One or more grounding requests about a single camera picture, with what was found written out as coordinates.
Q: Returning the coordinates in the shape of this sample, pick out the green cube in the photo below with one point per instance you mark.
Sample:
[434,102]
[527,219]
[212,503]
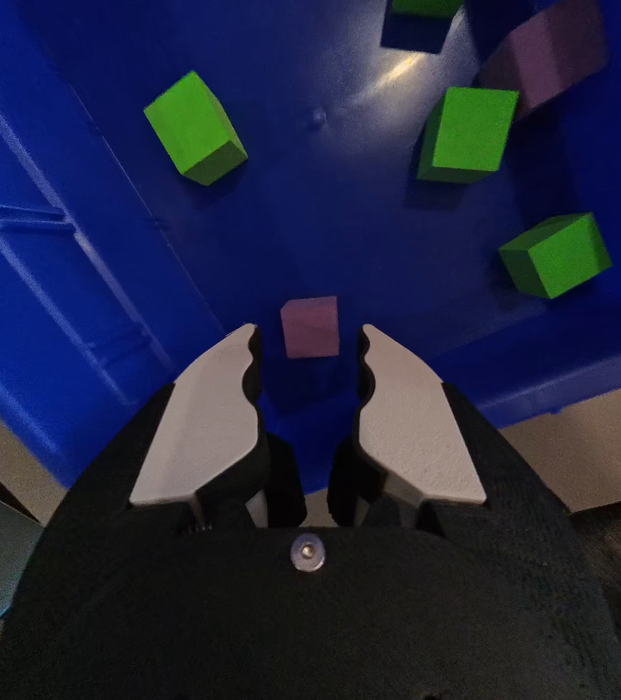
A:
[425,6]
[466,134]
[195,128]
[557,257]

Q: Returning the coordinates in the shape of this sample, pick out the blue plastic bin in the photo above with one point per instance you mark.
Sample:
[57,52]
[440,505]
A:
[316,219]

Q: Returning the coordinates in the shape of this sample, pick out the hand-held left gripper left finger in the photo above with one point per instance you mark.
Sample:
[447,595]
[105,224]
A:
[201,426]

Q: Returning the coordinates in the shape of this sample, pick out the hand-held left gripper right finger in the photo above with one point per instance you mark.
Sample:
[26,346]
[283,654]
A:
[414,432]

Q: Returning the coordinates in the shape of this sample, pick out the purple cube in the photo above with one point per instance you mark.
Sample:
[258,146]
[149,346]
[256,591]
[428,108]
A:
[310,328]
[551,54]

